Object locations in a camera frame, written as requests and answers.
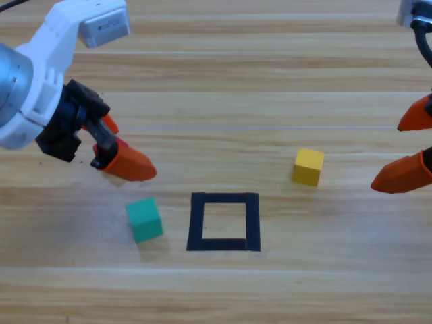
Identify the green wooden cube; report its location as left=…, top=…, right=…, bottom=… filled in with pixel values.
left=125, top=197, right=165, bottom=244

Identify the black tape square outline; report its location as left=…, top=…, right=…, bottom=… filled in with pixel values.
left=186, top=192, right=261, bottom=253

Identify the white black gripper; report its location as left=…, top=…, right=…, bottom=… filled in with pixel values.
left=0, top=0, right=128, bottom=163

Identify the yellow wooden cube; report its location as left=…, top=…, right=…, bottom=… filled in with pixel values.
left=292, top=148, right=325, bottom=187

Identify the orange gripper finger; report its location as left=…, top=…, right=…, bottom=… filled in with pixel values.
left=397, top=94, right=432, bottom=133
left=86, top=117, right=158, bottom=183
left=370, top=146, right=432, bottom=195

